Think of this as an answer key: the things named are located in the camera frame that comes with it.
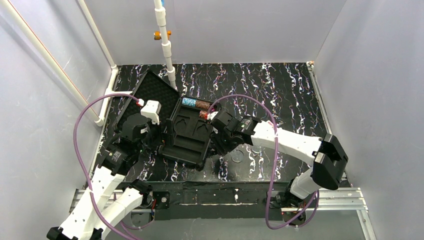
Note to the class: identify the brown poker chip stack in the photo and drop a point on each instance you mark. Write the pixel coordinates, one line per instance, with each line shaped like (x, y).
(202, 104)

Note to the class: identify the orange black poker chip stack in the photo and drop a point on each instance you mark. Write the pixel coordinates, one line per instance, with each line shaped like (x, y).
(204, 114)

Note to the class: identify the clear acrylic blind button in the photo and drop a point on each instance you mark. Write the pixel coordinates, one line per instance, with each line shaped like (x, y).
(237, 156)

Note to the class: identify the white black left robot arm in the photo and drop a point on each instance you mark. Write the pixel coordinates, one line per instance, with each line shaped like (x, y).
(91, 219)

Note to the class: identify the white pipe frame left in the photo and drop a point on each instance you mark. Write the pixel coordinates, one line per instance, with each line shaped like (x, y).
(65, 36)

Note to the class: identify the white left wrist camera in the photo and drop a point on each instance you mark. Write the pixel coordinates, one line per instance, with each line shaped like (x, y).
(151, 110)

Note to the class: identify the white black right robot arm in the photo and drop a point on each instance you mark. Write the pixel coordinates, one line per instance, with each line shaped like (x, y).
(325, 155)

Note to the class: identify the aluminium rail frame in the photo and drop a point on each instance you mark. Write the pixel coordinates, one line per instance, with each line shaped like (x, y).
(283, 93)

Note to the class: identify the blue poker chip stack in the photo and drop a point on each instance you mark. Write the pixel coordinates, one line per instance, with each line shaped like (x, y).
(191, 102)

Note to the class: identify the clear acrylic dealer button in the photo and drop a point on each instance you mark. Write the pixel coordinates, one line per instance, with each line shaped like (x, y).
(257, 150)

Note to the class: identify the black poker set case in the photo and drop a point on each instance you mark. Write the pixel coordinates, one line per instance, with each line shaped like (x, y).
(192, 140)

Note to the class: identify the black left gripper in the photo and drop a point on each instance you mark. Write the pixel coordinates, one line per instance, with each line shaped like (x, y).
(156, 133)

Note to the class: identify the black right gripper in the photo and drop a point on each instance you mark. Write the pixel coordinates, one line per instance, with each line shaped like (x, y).
(218, 133)

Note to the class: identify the white pvc pipe pole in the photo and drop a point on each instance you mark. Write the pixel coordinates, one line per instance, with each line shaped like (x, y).
(160, 14)

